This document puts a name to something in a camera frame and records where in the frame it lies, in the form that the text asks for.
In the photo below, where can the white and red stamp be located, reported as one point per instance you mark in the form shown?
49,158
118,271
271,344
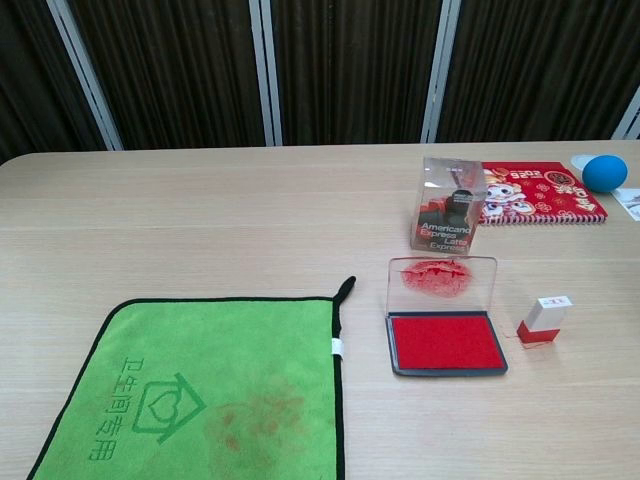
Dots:
542,317

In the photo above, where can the red ink pad clear lid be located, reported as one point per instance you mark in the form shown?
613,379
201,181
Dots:
445,345

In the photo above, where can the clear plastic coffee box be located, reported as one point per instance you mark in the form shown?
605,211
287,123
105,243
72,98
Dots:
445,200

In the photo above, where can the green microfiber cloth black trim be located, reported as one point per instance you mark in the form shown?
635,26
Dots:
200,360

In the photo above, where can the red spiral notebook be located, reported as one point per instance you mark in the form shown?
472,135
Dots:
545,197

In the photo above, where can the white round disc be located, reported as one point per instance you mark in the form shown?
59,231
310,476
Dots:
579,161

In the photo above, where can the blue ball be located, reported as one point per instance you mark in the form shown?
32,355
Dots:
605,174

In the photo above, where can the white printed paper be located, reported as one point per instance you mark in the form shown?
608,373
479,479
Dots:
631,202

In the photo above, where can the grey partition post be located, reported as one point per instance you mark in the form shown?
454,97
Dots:
631,120
85,75
266,75
440,75

